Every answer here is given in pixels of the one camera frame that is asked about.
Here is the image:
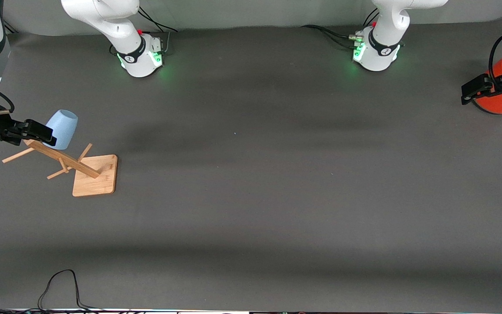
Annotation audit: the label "black looped cable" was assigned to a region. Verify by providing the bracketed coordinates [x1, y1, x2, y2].
[37, 270, 103, 311]

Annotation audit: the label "orange cylinder with grey lid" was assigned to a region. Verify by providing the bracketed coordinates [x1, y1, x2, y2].
[471, 44, 502, 115]

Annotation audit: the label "black right arm base cables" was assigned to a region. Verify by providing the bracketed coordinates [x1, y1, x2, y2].
[137, 6, 178, 55]

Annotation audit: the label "black arm base cables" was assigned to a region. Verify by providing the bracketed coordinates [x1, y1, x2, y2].
[301, 8, 380, 49]
[137, 6, 178, 55]

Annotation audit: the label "wooden mug tree rack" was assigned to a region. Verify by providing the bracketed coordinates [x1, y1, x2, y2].
[2, 139, 118, 198]

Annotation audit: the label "black left arm base cables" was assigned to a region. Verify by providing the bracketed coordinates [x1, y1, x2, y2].
[301, 8, 380, 49]

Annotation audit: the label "dark grey table cloth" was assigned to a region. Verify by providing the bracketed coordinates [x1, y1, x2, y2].
[0, 17, 502, 311]

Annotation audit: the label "light blue cup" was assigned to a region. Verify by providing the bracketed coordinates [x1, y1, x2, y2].
[44, 109, 78, 150]

